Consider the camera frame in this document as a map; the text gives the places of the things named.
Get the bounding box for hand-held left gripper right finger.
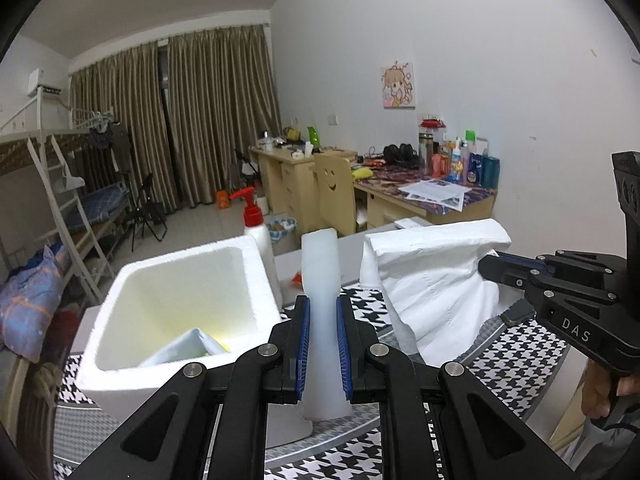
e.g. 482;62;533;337
336;294;556;480

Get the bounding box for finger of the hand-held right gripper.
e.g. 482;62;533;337
501;300;538;327
479;253;626;301

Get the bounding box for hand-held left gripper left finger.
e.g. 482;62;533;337
65;295;312;480

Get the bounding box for white paper towel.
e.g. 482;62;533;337
359;218;513;368

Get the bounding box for white foam sheet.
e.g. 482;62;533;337
300;227;353;422

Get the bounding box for white foam box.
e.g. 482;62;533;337
75;245;313;448

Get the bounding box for person's right hand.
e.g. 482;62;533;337
580;362;611;418

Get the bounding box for houndstooth tablecloth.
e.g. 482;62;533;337
50;217;586;480

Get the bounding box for printed paper sheets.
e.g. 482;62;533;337
397;178;471;211

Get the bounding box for cluster of toiletry bottles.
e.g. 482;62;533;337
417;117;501;188

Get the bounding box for grey trash bin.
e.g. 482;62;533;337
265;215;299;256

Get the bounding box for white pump bottle red cap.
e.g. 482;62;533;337
229;187;283;306

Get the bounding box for wooden desk with patterned mat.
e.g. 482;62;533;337
352;165;498;233

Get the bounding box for black headphones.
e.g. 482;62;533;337
382;143;418;167

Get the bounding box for wooden chair with smiley cutout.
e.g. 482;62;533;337
313;152;358;238

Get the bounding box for light wooden desk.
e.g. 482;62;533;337
249;145;358;233

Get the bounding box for black folding chair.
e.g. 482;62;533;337
234;149;261;191

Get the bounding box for black tripod stand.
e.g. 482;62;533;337
127;173;169;252

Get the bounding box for dark red cloth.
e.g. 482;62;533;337
52;310;83;356

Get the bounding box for blue plaid mattress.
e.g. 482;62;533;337
65;183;128;233

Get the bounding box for brown curtain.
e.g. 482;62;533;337
167;24;283;208
70;42;176;211

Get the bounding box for blue patterned quilt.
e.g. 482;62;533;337
0;244;71;363

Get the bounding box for dark hanging clothes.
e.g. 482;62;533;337
87;121;132;171

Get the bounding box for white metal bunk bed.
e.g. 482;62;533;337
0;105;131;361

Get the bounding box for white air conditioner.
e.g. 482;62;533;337
27;69;63;98

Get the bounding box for cartoon wall poster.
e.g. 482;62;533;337
381;61;417;109

